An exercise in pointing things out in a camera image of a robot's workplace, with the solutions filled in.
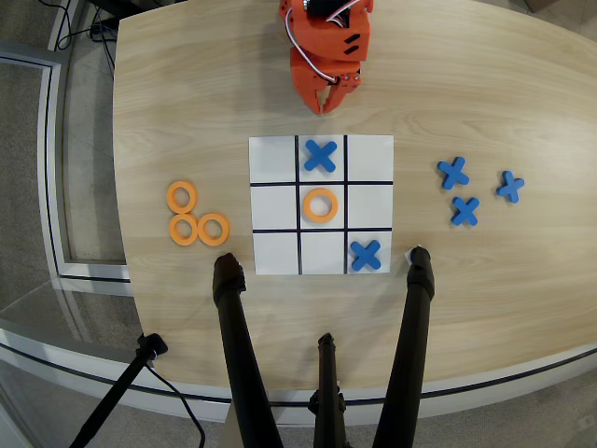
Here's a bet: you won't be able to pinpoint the orange foam ring piece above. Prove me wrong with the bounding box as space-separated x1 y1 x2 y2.
169 213 201 246
166 180 200 215
302 188 340 223
197 212 231 246

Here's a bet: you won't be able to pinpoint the thick black tripod leg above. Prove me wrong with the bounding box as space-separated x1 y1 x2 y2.
371 245 437 448
212 252 284 448

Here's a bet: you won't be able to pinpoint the black floor cables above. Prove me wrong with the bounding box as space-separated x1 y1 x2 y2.
46 0 118 64

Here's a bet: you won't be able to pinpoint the white robot arm cable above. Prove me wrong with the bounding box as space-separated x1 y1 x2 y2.
285 0 352 88

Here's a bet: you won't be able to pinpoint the blue foam cross piece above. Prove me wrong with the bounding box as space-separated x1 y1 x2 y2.
450 196 481 228
303 139 339 173
495 170 526 204
437 157 470 190
349 239 382 273

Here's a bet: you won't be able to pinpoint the black stand cable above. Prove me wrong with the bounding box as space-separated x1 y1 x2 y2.
143 362 207 448

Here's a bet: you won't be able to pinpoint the black stand with clamp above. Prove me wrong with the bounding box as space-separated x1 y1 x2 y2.
68 332 169 448

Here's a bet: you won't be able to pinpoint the thin black tripod leg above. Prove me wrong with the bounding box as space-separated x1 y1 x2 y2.
307 332 349 448

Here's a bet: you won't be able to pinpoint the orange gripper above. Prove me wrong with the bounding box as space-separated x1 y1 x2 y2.
289 46 363 116

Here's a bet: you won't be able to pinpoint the grey metal glass frame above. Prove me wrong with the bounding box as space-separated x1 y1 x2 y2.
0 40 132 284

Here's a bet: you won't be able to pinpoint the white tic-tac-toe grid sheet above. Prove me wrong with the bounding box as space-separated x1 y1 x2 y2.
248 134 396 276

